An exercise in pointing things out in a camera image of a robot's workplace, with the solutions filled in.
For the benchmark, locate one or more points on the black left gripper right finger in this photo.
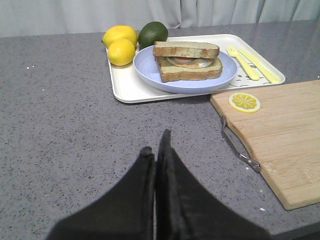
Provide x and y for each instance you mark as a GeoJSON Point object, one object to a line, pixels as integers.
{"type": "Point", "coordinates": [185, 210]}

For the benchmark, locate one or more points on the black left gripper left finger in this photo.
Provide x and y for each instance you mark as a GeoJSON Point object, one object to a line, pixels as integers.
{"type": "Point", "coordinates": [125, 212]}

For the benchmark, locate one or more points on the light blue round plate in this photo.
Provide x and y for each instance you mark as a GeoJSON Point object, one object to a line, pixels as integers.
{"type": "Point", "coordinates": [147, 68]}

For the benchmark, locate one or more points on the bread slice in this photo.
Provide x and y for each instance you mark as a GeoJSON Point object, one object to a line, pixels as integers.
{"type": "Point", "coordinates": [171, 73]}
{"type": "Point", "coordinates": [186, 49]}

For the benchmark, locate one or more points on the white rectangular tray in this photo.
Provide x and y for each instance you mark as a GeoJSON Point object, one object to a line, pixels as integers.
{"type": "Point", "coordinates": [140, 81]}

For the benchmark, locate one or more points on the yellow lemon slice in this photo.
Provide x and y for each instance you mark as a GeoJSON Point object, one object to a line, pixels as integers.
{"type": "Point", "coordinates": [244, 102]}

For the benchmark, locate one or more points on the wooden cutting board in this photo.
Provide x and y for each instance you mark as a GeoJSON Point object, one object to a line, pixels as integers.
{"type": "Point", "coordinates": [283, 136]}

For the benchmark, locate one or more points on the fried egg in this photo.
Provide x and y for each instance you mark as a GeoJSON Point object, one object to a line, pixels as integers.
{"type": "Point", "coordinates": [189, 62]}

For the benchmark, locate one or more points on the yellow plastic knife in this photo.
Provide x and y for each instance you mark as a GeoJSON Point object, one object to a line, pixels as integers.
{"type": "Point", "coordinates": [266, 73]}

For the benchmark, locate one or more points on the front yellow lemon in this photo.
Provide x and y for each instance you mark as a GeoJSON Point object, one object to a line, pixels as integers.
{"type": "Point", "coordinates": [121, 52]}

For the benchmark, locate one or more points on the yellow plastic fork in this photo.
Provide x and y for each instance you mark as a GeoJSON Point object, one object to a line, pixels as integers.
{"type": "Point", "coordinates": [233, 52]}

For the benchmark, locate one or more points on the green lime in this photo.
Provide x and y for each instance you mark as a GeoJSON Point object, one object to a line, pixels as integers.
{"type": "Point", "coordinates": [151, 32]}

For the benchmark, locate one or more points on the rear yellow lemon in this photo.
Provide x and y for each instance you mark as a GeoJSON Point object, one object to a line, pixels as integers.
{"type": "Point", "coordinates": [120, 32]}

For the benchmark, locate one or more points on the grey white curtain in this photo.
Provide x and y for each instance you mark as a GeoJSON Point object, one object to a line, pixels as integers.
{"type": "Point", "coordinates": [49, 17]}

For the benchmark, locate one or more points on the metal cutting board handle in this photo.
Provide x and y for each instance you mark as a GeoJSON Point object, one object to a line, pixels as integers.
{"type": "Point", "coordinates": [255, 165]}

